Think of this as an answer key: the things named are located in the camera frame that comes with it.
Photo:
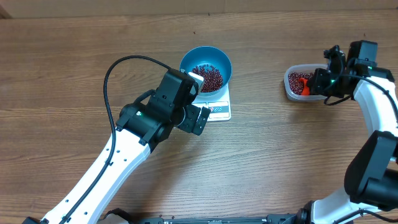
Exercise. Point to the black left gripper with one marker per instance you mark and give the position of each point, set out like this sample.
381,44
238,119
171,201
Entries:
194,112

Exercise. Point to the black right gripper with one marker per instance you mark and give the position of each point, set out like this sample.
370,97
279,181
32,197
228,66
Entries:
318,82

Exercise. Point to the red scoop with blue handle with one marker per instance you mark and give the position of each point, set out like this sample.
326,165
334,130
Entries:
306,89

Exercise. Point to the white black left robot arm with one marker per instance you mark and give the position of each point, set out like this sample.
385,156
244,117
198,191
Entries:
141,126

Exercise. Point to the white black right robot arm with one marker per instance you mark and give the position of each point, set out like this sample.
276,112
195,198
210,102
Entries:
369,186

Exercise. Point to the white digital kitchen scale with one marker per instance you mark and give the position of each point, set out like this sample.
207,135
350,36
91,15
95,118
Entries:
217,102

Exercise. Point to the blue plastic bowl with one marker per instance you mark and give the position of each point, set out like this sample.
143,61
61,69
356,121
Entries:
212,62

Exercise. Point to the clear plastic food container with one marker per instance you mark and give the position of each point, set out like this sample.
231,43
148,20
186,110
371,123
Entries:
305,68

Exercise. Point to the red adzuki beans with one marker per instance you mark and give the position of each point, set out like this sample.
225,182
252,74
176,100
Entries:
294,84

